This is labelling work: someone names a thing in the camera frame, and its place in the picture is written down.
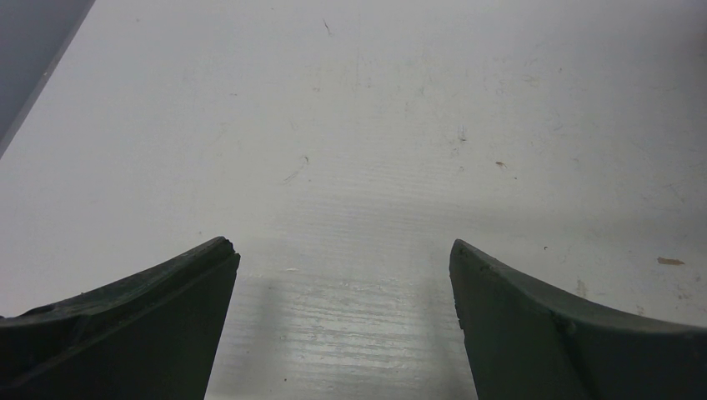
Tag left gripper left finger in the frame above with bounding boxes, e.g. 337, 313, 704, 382
1, 237, 240, 399

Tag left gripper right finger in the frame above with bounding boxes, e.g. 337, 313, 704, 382
449, 240, 706, 399

